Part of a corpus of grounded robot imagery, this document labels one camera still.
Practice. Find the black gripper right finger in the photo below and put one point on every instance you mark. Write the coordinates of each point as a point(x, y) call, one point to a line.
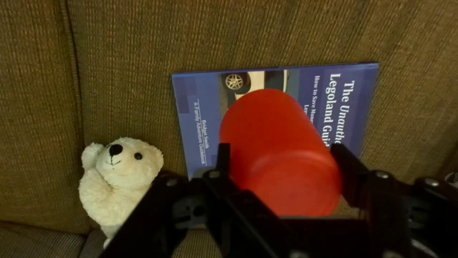
point(351, 173)

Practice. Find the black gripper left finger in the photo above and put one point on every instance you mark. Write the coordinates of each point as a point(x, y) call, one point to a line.
point(223, 166)

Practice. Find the orange plastic cup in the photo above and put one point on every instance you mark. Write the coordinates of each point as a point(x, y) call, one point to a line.
point(281, 153)

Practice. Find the blue paperback book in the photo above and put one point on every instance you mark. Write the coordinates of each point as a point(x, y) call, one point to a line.
point(200, 110)

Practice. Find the small white teddy bear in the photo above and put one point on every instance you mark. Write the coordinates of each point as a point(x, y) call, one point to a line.
point(119, 181)

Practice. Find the brown fabric sofa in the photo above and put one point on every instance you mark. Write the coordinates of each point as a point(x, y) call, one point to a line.
point(94, 72)

